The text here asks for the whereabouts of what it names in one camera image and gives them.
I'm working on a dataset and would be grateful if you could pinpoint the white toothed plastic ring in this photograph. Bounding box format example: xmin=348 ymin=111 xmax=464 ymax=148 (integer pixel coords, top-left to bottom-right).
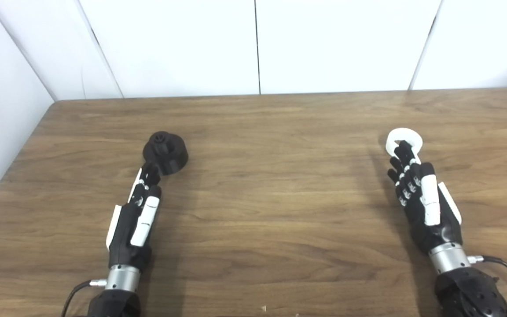
xmin=386 ymin=128 xmax=423 ymax=164

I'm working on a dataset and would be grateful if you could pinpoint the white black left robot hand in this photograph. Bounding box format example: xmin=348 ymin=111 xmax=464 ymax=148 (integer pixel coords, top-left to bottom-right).
xmin=106 ymin=163 xmax=162 ymax=270

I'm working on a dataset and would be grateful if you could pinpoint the round black plastic part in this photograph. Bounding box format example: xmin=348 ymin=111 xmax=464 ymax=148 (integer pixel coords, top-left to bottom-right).
xmin=143 ymin=131 xmax=189 ymax=175

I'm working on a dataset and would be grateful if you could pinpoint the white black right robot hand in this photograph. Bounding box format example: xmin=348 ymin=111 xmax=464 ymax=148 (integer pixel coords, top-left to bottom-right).
xmin=387 ymin=140 xmax=463 ymax=255

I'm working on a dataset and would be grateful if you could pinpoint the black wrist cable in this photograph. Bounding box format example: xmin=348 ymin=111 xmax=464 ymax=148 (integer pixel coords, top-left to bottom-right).
xmin=62 ymin=278 xmax=107 ymax=317
xmin=468 ymin=254 xmax=507 ymax=295

